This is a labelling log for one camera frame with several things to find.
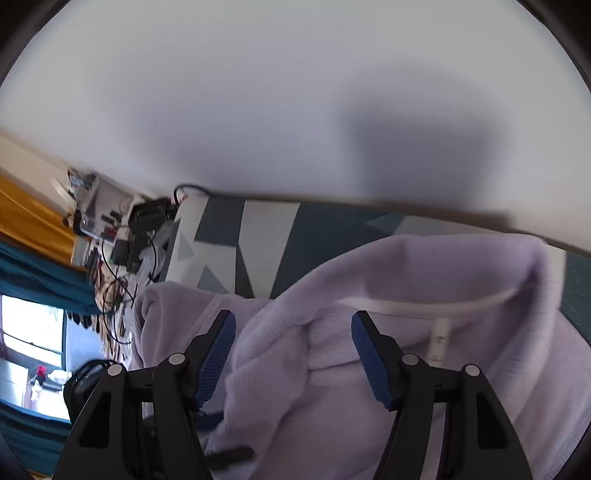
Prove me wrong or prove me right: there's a geometric patterned bed sheet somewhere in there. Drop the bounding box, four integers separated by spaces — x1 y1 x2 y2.
161 194 591 335

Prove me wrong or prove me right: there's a teal curtain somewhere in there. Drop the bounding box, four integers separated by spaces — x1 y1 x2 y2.
0 241 100 320

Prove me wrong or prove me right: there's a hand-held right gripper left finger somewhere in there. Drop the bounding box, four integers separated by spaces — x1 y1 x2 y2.
55 309 237 480

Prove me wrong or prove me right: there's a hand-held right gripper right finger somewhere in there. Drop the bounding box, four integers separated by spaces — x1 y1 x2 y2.
351 310 534 480

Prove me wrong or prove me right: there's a pile of desk clutter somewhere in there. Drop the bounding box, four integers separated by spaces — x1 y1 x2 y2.
65 168 181 370

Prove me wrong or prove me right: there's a lavender knit garment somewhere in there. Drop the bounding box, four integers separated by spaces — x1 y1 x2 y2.
134 233 583 480

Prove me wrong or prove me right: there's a black power adapter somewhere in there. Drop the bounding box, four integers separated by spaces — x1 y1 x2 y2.
128 198 172 232

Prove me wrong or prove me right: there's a yellow curtain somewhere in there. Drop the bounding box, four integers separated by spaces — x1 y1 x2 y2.
0 173 80 269

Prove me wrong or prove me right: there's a black looped cable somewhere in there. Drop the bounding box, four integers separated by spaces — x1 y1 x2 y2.
172 183 214 205

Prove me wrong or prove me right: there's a window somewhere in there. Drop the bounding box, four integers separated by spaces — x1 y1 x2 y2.
0 294 71 422

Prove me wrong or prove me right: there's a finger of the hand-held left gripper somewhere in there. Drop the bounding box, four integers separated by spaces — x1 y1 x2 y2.
207 444 256 470

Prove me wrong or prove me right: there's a clear plastic organizer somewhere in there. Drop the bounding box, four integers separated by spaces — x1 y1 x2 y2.
69 171 140 241

